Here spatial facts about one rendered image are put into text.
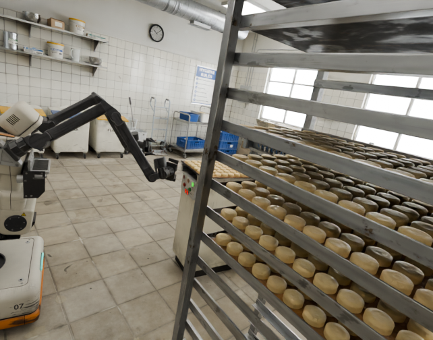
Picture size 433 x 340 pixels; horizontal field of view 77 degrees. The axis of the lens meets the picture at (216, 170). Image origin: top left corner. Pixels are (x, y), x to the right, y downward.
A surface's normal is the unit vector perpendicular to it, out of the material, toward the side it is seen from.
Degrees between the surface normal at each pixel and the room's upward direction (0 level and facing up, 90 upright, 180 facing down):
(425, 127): 90
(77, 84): 90
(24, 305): 90
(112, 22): 90
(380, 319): 0
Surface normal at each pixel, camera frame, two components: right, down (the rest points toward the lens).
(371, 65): -0.79, 0.04
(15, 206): 0.47, 0.33
